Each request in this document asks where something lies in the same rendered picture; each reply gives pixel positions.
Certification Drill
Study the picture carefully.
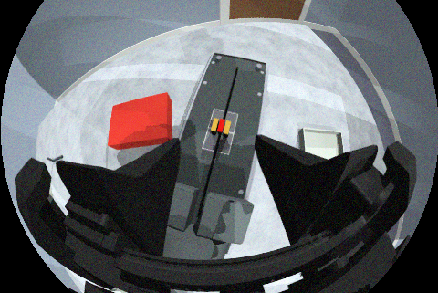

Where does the red rectangular block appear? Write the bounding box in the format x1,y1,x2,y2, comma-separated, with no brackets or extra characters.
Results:
107,92,172,150

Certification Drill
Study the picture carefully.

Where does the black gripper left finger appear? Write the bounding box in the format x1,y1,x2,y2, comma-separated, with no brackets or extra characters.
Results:
56,139,182,256

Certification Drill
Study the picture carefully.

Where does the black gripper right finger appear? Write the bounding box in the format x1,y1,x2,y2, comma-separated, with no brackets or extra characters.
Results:
255,135,377,245

